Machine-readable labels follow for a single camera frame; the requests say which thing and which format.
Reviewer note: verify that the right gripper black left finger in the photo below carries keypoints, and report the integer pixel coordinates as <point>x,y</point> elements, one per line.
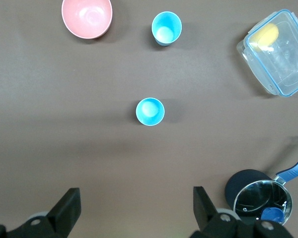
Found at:
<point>62,210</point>

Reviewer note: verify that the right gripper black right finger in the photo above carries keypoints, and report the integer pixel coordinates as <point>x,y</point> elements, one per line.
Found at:
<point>206,213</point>

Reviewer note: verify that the light blue plastic cup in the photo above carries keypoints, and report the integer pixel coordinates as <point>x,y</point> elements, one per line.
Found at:
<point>166,27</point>
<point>150,112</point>

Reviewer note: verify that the small blue object in saucepan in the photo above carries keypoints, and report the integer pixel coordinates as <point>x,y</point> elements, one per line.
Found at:
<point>272,214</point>

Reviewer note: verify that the brown table cloth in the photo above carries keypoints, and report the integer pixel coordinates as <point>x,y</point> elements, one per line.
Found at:
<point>64,99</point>

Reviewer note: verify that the clear plastic container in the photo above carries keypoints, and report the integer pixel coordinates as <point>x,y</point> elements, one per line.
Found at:
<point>285,64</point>

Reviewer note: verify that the yellow round sponge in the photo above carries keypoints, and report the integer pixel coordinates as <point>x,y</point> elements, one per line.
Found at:
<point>265,36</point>

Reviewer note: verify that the pink bowl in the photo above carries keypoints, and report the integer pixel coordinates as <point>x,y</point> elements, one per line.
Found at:
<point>87,17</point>

